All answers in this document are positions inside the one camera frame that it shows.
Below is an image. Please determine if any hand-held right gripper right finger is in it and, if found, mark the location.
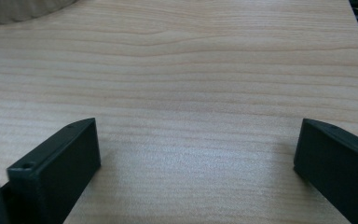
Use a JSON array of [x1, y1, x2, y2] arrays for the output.
[[293, 118, 358, 224]]

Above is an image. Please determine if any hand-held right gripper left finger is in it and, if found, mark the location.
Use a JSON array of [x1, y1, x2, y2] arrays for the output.
[[0, 118, 102, 224]]

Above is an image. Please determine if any beige ribbed trash can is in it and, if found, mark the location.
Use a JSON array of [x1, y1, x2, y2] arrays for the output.
[[0, 0, 79, 27]]

